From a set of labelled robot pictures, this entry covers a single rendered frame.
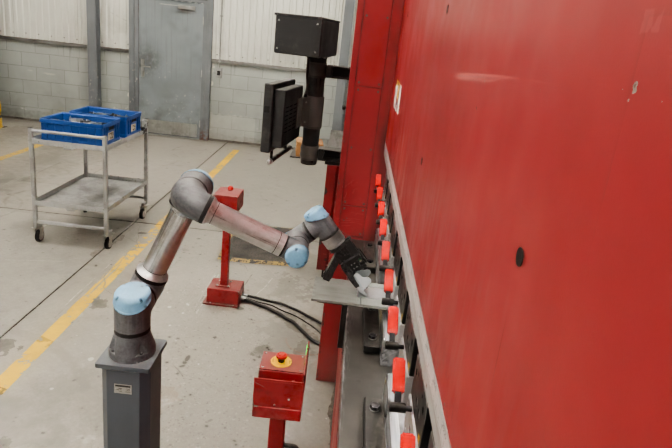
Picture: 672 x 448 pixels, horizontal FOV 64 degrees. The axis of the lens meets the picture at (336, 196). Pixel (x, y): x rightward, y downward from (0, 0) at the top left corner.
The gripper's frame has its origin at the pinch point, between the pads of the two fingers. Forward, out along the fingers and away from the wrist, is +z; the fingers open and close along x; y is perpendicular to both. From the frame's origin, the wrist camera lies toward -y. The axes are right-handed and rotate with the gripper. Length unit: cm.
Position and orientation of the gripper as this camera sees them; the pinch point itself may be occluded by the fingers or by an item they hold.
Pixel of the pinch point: (363, 290)
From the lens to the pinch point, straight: 197.5
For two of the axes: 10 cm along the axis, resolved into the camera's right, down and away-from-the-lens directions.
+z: 5.7, 8.0, 2.1
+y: 8.2, -5.3, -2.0
